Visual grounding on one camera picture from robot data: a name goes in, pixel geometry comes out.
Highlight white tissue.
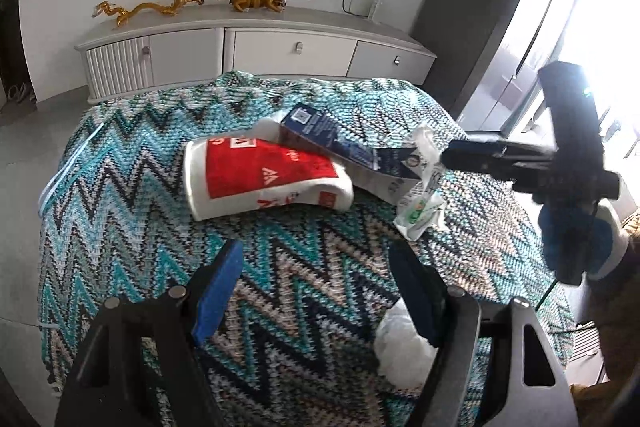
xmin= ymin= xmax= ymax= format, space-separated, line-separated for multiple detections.
xmin=373 ymin=298 xmax=437 ymax=389

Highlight green white wrapper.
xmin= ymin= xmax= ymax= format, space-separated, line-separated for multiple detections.
xmin=394 ymin=122 xmax=448 ymax=242

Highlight red white paper bag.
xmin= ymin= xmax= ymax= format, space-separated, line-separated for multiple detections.
xmin=183 ymin=136 xmax=354 ymax=221

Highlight blue white milk carton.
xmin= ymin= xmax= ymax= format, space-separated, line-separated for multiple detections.
xmin=248 ymin=103 xmax=431 ymax=205

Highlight right hand blue white glove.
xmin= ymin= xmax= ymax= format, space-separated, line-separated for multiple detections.
xmin=537 ymin=171 xmax=633 ymax=282

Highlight silver refrigerator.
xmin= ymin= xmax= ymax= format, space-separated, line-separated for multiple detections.
xmin=458 ymin=0 xmax=575 ymax=136

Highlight zigzag knitted table cover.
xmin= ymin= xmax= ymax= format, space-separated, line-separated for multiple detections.
xmin=37 ymin=69 xmax=576 ymax=427

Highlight white router on cabinet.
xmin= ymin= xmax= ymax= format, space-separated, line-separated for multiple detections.
xmin=367 ymin=0 xmax=383 ymax=22

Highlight white tv cabinet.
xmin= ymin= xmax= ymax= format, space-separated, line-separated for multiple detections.
xmin=76 ymin=5 xmax=436 ymax=103

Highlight shoes by the door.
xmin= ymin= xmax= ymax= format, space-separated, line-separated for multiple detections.
xmin=6 ymin=82 xmax=35 ymax=104

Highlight golden dragon figurine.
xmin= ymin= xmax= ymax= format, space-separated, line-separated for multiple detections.
xmin=92 ymin=0 xmax=204 ymax=27

